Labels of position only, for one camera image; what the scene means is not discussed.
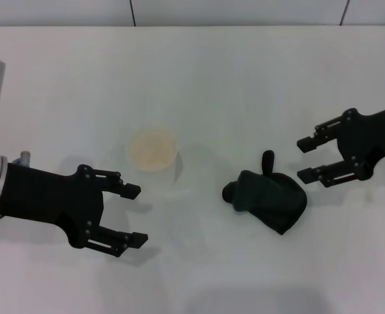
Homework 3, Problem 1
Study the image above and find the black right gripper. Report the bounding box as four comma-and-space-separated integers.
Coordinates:
296, 103, 385, 188

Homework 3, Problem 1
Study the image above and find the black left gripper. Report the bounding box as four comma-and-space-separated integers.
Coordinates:
0, 162, 149, 259

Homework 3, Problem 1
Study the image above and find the dark blue rag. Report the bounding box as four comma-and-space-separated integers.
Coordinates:
221, 149, 309, 236

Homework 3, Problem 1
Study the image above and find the white paper cup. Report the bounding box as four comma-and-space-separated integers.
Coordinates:
125, 126, 179, 173

